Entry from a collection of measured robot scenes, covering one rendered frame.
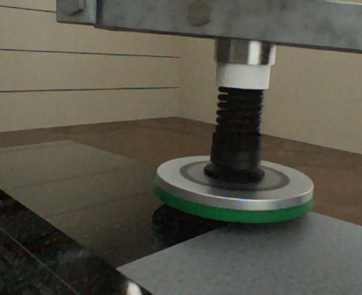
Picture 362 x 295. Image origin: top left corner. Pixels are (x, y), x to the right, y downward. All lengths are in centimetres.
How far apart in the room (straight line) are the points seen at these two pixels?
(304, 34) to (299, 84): 547
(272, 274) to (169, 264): 10
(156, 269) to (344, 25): 33
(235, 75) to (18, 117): 532
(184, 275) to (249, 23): 29
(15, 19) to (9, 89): 84
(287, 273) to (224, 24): 28
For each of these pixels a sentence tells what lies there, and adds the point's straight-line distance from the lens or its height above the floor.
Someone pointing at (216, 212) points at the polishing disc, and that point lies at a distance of 50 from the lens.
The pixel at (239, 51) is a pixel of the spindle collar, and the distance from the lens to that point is 54.
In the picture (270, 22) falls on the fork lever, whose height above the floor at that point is 111.
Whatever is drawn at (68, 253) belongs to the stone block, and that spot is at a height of 86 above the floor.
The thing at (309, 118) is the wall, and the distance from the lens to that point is 592.
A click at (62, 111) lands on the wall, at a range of 607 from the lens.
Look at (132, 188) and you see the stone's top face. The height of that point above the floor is 87.
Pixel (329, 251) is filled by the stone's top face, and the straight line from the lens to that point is 52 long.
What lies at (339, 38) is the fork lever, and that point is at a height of 110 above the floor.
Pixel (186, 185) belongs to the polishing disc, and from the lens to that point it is 53.
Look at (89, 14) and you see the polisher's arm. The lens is 55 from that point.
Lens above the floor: 107
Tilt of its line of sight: 12 degrees down
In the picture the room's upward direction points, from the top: 3 degrees clockwise
